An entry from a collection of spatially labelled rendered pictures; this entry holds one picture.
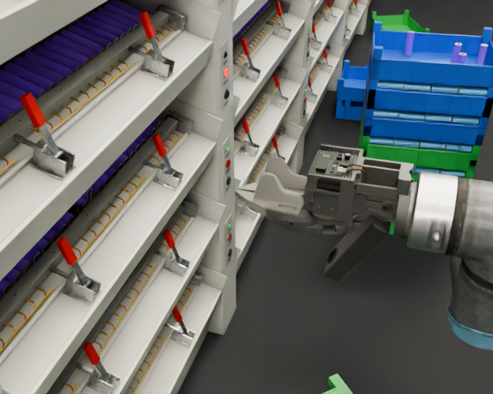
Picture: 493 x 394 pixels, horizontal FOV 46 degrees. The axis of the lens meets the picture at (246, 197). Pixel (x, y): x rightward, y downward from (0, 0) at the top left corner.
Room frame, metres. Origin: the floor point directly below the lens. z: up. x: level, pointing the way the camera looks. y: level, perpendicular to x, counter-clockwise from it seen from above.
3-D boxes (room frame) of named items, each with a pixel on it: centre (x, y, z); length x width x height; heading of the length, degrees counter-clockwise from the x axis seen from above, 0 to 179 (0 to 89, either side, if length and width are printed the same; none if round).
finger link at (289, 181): (0.61, -0.04, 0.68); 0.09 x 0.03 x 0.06; 72
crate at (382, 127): (1.41, -0.47, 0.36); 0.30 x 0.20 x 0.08; 80
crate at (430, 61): (1.41, -0.47, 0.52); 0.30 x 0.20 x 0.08; 80
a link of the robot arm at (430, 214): (0.53, -0.21, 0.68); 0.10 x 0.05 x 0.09; 162
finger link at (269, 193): (0.58, -0.03, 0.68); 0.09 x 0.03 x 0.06; 72
